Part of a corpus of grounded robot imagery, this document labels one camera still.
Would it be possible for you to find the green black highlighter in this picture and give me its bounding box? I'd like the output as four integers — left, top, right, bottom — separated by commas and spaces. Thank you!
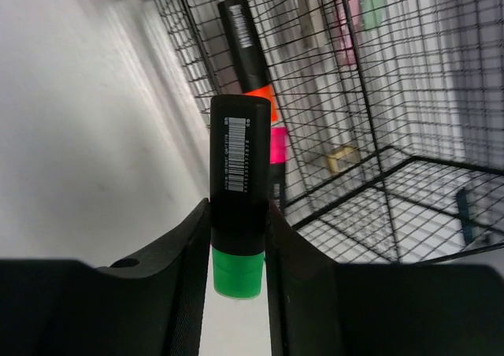
209, 95, 270, 300

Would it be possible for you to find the black wire mesh basket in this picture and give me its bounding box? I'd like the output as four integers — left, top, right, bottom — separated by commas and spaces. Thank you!
147, 0, 503, 262

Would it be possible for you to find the green correction tape dispenser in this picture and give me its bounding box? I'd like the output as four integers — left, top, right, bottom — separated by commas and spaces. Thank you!
360, 0, 386, 31

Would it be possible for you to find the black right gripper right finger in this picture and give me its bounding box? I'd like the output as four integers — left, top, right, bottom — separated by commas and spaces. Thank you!
265, 207, 503, 355

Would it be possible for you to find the grey white eraser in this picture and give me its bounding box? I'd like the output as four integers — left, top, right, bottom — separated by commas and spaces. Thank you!
296, 0, 327, 50

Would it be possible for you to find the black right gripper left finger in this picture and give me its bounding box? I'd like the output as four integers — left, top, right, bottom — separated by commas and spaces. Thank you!
1, 199, 210, 355

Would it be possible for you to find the pink black highlighter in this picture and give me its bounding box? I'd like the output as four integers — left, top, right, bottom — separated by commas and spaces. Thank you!
269, 127, 287, 214

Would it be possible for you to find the pink correction tape dispenser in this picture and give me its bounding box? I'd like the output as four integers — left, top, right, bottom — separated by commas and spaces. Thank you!
334, 0, 360, 69

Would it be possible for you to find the small beige eraser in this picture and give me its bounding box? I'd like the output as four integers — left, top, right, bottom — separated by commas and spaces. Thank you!
325, 145, 361, 175

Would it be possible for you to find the orange black highlighter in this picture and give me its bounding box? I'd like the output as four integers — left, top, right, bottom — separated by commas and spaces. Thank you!
217, 0, 278, 123

